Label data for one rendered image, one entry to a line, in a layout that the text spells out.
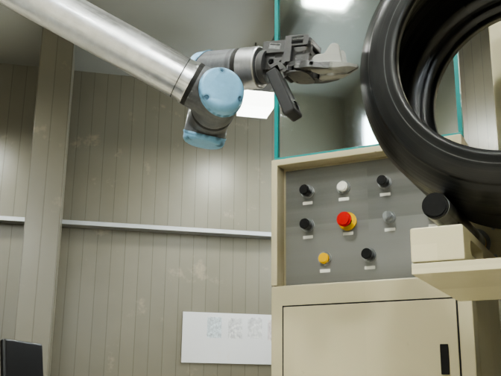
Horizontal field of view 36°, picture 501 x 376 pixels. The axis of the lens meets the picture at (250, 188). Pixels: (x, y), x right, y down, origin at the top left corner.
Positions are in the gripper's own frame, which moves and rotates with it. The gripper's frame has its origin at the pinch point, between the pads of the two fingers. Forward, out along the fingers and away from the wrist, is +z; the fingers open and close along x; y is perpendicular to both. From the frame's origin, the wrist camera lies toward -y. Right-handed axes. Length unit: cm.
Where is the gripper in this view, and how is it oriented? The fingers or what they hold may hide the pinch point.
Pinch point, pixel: (351, 70)
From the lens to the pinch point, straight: 158.4
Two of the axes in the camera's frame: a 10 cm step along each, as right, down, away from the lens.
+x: 4.5, 2.5, 8.6
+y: 1.2, -9.7, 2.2
